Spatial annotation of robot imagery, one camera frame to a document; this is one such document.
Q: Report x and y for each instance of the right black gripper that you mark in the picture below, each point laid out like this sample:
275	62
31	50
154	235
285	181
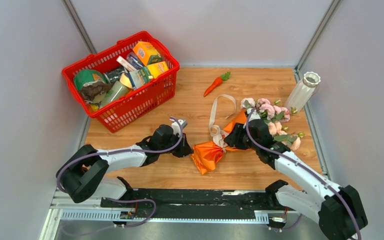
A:
233	139

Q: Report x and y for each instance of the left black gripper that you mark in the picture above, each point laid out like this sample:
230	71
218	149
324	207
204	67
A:
184	149

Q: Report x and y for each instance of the orange wrapping paper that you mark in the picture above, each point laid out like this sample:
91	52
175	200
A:
206	155

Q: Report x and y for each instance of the pink flower bouquet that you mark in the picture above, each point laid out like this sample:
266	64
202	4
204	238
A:
274	116

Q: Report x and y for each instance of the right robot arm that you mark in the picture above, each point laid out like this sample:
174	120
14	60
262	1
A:
338	210

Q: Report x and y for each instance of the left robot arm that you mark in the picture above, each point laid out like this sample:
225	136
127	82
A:
83	175

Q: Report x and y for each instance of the white ribbed ceramic vase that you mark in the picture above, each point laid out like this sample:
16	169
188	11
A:
305	88

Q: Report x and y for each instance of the orange toy carrot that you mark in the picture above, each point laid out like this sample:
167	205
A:
217	82

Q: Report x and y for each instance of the red plastic shopping basket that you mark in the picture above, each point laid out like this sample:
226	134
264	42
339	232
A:
120	113

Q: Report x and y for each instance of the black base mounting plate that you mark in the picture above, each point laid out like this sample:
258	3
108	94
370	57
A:
197	203

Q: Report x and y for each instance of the yellow sponge pack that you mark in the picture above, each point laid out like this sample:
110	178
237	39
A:
157	69

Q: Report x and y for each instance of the green scrub sponge box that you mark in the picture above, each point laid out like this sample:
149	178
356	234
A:
140	77

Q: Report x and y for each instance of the green cylinder bottle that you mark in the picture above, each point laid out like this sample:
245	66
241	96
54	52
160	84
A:
117	91

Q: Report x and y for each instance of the white red small box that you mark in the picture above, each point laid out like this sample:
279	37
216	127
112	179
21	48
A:
122	61

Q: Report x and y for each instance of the dark snack packet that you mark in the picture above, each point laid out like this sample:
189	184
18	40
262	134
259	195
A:
115	74

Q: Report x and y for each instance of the orange green box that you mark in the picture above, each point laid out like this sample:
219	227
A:
147	53

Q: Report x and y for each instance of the brown crumpled bag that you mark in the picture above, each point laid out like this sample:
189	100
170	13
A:
95	92

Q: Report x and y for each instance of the green round package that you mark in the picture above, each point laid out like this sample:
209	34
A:
87	77

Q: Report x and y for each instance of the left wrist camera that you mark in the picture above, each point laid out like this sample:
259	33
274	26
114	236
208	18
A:
178	126

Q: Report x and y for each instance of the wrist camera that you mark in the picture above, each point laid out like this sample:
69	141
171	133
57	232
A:
178	126
252	114

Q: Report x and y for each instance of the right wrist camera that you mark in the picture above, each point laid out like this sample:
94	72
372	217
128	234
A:
252	114

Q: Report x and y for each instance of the aluminium rail frame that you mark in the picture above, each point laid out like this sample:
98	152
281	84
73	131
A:
89	221

